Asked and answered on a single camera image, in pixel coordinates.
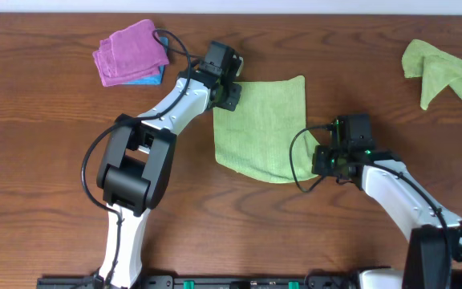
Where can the light green cloth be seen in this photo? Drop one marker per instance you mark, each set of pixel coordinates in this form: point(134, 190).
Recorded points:
point(259, 139)

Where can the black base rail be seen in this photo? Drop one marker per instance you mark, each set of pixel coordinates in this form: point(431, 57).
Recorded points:
point(239, 282)

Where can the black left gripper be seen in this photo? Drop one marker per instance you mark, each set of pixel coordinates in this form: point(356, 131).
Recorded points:
point(231, 96)

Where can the crumpled green cloth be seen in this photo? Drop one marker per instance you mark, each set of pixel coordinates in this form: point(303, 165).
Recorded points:
point(436, 68)

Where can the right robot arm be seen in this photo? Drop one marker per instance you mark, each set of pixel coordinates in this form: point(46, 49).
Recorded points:
point(434, 233)

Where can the folded purple cloth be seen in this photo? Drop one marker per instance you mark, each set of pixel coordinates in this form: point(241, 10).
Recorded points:
point(130, 54)

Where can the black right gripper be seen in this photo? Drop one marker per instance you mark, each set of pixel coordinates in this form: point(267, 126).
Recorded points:
point(321, 161)

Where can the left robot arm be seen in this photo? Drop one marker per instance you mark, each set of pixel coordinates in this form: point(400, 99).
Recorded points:
point(137, 162)

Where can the folded blue cloth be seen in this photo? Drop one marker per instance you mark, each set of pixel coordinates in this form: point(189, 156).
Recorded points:
point(151, 76)

